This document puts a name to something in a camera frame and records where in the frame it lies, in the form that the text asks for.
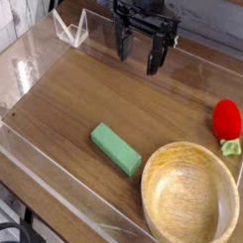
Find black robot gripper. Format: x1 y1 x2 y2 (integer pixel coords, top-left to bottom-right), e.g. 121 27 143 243
112 0 182 75

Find red plush strawberry toy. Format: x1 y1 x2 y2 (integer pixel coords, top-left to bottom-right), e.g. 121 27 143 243
211 99 242 157

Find green rectangular block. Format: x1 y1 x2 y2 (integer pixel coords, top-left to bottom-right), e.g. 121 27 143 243
90 122 142 177

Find wooden bowl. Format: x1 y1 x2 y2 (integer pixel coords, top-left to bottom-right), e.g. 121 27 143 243
141 141 240 243

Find clear acrylic corner bracket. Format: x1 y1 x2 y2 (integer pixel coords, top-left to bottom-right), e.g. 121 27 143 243
53 10 88 48

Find clear acrylic tray enclosure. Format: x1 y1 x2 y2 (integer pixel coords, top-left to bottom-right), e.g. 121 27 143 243
0 10 243 243

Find black clamp with cable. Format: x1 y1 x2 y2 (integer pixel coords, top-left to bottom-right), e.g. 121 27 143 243
0 208 48 243

